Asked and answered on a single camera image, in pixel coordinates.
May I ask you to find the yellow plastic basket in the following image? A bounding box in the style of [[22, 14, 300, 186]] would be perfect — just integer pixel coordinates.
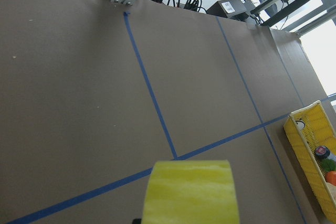
[[283, 100, 335, 223]]

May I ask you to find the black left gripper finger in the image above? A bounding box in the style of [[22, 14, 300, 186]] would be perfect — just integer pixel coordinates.
[[132, 218, 142, 224]]

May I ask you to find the yellow tape roll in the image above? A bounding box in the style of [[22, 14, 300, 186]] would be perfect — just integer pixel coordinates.
[[141, 160, 240, 223]]

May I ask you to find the black box with label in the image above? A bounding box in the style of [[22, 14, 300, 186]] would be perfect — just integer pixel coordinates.
[[206, 0, 256, 22]]

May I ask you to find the toy carrot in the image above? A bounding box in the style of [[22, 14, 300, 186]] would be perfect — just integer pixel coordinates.
[[321, 159, 335, 185]]

